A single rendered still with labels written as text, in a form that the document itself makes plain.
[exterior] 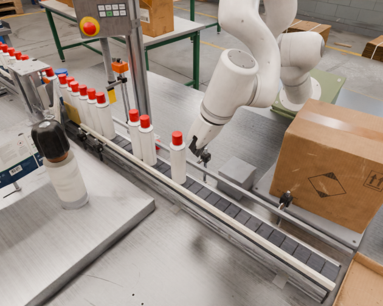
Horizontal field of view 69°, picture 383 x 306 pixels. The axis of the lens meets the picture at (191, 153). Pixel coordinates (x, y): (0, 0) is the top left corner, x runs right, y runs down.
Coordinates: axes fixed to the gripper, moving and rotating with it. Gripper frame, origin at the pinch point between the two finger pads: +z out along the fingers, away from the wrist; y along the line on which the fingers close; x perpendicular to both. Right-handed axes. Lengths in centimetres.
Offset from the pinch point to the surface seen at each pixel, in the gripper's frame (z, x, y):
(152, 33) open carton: 76, -136, -123
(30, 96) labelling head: 31, -71, 15
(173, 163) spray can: 11.4, -4.8, 1.9
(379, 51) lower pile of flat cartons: 92, 15, -432
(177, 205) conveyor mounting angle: 23.3, 4.5, 5.4
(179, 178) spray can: 17.0, -1.2, 1.1
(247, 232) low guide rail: 7.4, 26.1, 4.0
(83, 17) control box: -10, -54, 0
